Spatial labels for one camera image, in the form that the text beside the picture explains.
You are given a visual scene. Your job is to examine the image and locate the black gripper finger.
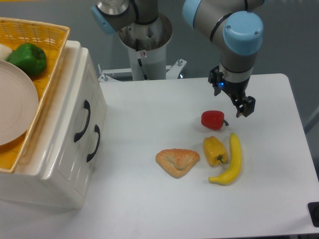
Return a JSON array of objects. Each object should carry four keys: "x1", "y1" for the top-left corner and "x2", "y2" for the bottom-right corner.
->
[
  {"x1": 232, "y1": 96, "x2": 256, "y2": 118},
  {"x1": 208, "y1": 66, "x2": 224, "y2": 96}
]

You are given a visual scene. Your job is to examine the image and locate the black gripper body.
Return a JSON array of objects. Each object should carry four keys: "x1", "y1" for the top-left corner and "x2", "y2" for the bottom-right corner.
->
[{"x1": 219, "y1": 72, "x2": 250, "y2": 100}]

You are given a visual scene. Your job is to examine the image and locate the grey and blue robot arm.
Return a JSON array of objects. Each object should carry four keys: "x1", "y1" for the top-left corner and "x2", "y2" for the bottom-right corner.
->
[{"x1": 91, "y1": 0, "x2": 264, "y2": 117}]

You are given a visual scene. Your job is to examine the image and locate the white drawer cabinet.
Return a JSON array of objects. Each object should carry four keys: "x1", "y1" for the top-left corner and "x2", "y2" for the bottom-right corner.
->
[{"x1": 0, "y1": 40, "x2": 108, "y2": 209}]

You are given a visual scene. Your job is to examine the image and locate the red bell pepper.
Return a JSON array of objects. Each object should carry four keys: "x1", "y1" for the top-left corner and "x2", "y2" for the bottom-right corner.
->
[{"x1": 201, "y1": 111, "x2": 229, "y2": 130}]

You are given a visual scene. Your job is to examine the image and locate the yellow bell pepper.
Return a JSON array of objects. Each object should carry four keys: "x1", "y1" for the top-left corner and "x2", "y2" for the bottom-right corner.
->
[{"x1": 203, "y1": 136, "x2": 228, "y2": 167}]

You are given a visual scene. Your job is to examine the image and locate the yellow banana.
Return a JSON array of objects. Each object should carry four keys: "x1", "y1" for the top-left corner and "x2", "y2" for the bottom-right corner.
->
[{"x1": 208, "y1": 132, "x2": 242, "y2": 185}]

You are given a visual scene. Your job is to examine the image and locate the triangular baked pastry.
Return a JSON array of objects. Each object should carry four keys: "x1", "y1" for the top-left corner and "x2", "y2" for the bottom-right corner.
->
[{"x1": 156, "y1": 148, "x2": 200, "y2": 179}]

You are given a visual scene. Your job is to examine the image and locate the black corner device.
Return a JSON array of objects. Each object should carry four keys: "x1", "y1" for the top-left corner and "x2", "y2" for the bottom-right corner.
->
[{"x1": 308, "y1": 202, "x2": 319, "y2": 228}]

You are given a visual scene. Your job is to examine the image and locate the yellow woven basket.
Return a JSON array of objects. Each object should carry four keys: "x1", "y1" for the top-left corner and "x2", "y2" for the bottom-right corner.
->
[{"x1": 0, "y1": 17, "x2": 70, "y2": 173}]

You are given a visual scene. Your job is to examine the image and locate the green bell pepper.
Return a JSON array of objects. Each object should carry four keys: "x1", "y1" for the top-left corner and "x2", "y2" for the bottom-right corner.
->
[{"x1": 6, "y1": 43, "x2": 47, "y2": 76}]

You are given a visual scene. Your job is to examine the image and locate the beige round plate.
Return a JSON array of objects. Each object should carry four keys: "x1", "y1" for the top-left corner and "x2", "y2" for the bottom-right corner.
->
[{"x1": 0, "y1": 61, "x2": 38, "y2": 145}]

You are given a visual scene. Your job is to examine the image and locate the white round vegetable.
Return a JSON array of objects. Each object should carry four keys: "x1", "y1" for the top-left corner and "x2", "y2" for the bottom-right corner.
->
[{"x1": 0, "y1": 44, "x2": 12, "y2": 61}]

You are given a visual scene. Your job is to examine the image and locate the white metal base frame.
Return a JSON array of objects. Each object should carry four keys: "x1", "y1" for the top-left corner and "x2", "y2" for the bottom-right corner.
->
[{"x1": 98, "y1": 59, "x2": 187, "y2": 83}]

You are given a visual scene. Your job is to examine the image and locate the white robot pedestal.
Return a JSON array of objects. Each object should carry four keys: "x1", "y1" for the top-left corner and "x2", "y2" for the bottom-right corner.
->
[{"x1": 119, "y1": 13, "x2": 172, "y2": 81}]

